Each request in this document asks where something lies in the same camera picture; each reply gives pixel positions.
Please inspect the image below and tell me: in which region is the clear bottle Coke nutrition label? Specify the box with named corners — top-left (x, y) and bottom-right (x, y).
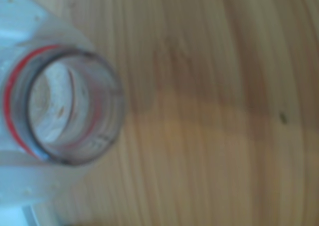
top-left (2, 44), bottom-right (125, 167)

